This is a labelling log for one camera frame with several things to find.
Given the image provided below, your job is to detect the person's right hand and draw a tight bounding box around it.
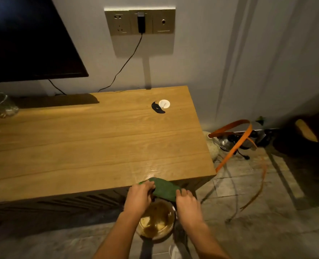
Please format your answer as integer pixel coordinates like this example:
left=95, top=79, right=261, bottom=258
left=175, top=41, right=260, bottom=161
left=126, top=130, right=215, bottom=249
left=176, top=189, right=204, bottom=231

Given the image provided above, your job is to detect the person's left hand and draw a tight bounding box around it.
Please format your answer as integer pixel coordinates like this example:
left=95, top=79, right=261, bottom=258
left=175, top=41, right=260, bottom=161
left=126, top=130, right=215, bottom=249
left=123, top=180, right=156, bottom=218

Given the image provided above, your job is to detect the green cleaning cloth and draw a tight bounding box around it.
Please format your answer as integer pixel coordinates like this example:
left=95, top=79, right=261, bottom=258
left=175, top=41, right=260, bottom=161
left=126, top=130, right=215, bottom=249
left=139, top=177, right=182, bottom=202

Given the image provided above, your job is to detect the person's left forearm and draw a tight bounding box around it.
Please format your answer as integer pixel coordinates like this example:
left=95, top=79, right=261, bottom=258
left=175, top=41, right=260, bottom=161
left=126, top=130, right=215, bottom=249
left=92, top=212, right=140, bottom=259

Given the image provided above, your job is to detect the person's right forearm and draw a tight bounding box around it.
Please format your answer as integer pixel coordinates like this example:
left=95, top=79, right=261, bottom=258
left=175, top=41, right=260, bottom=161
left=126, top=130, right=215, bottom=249
left=184, top=222, right=230, bottom=259

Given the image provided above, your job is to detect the round bowl with brown liquid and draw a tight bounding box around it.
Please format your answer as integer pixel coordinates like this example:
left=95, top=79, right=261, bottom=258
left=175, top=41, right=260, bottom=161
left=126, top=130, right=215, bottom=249
left=136, top=199, right=176, bottom=240

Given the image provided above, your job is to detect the wooden tv cabinet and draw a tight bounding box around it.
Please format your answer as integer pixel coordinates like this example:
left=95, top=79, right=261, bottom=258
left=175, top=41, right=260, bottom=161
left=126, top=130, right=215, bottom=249
left=0, top=86, right=217, bottom=213

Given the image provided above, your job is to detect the steel electric kettle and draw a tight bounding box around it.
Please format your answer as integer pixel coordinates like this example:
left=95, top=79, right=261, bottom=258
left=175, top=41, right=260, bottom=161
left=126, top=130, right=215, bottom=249
left=219, top=124, right=266, bottom=152

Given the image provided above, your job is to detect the yellow dark bag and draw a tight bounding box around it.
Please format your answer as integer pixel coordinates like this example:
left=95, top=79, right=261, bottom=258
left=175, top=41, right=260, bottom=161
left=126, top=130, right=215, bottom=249
left=273, top=105, right=319, bottom=157

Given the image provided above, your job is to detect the black plug adapter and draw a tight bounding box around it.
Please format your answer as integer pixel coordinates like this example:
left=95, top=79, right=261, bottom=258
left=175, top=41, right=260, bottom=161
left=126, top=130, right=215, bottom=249
left=137, top=12, right=146, bottom=34

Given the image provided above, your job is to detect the clear glass jar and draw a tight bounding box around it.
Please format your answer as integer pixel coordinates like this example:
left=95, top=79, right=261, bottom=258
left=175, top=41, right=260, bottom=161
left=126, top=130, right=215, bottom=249
left=0, top=91, right=19, bottom=118

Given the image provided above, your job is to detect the black flat television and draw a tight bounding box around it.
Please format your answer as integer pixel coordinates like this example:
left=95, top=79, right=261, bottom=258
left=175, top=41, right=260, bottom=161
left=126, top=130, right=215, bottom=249
left=0, top=0, right=89, bottom=83

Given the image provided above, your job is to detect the orange strap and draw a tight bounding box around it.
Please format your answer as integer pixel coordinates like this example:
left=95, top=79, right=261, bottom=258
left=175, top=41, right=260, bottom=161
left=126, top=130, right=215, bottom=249
left=208, top=120, right=268, bottom=212

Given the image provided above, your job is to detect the black power cable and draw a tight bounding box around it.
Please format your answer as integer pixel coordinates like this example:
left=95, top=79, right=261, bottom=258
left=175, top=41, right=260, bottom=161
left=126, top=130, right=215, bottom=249
left=98, top=33, right=143, bottom=93

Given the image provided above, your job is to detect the black television cable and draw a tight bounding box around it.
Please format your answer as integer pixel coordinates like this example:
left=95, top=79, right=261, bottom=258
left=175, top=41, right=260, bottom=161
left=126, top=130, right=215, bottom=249
left=48, top=79, right=67, bottom=96

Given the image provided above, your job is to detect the metal wall socket panel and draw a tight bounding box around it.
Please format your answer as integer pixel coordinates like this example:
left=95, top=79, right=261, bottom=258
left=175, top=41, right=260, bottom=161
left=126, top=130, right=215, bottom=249
left=104, top=9, right=176, bottom=35

